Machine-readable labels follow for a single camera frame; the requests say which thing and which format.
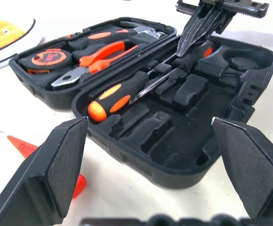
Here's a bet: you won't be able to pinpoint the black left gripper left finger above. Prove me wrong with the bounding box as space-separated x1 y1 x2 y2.
0 116 90 226

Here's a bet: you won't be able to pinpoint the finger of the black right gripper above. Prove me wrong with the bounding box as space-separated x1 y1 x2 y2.
176 5 213 57
182 8 233 57

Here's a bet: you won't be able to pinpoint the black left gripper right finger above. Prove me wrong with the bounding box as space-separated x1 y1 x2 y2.
211 116 273 219

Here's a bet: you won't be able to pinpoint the black orange handled screwdriver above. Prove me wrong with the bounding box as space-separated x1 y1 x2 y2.
88 53 177 123
128 40 215 105

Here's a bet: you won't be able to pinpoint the orange plastic utility knife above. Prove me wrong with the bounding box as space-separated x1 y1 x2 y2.
7 135 88 200

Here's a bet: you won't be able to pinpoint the black plastic tool case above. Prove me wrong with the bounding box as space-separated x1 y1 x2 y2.
8 16 273 189

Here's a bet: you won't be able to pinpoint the black orange tape measure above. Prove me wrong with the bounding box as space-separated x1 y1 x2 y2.
17 48 74 75

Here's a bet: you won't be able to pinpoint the white plate with yellow print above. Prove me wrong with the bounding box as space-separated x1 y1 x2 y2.
0 17 37 75

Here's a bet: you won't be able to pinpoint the orange handled pliers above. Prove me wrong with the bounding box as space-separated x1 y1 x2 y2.
50 40 139 90

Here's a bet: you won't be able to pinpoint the black orange handled hammer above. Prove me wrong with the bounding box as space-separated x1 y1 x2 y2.
67 24 169 51

